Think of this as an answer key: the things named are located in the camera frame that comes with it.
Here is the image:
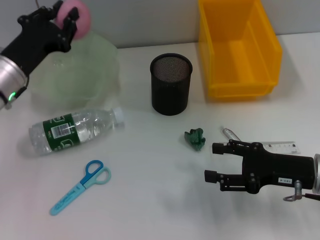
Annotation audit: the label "black mesh pen holder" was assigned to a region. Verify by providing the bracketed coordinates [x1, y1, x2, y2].
[149, 52, 193, 116]

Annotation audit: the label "clear plastic ruler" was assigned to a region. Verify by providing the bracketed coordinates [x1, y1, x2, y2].
[219, 141, 301, 155]

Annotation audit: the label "right gripper cable silver plug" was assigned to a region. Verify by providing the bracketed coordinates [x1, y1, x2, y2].
[282, 179, 320, 202]

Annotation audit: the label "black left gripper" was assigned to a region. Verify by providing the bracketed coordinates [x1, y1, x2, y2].
[0, 0, 80, 75]

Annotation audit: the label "pink peach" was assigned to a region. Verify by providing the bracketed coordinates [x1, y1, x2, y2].
[55, 0, 91, 40]

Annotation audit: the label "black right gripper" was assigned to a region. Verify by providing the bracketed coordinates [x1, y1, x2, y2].
[204, 139, 316, 195]

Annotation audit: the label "silver ballpoint pen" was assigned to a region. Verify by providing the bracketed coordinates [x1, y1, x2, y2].
[221, 126, 241, 143]

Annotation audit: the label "blue teal scissors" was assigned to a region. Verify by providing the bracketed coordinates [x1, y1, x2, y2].
[49, 159, 112, 216]

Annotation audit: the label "yellow plastic bin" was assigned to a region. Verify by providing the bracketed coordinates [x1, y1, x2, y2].
[198, 0, 283, 101]

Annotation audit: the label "clear bottle green label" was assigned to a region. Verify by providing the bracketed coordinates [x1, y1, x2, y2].
[28, 106, 125, 157]

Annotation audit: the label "pale green glass fruit bowl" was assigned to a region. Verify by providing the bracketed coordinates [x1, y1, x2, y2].
[29, 29, 121, 113]

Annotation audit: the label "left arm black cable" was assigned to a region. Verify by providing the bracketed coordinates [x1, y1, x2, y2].
[0, 76, 29, 111]

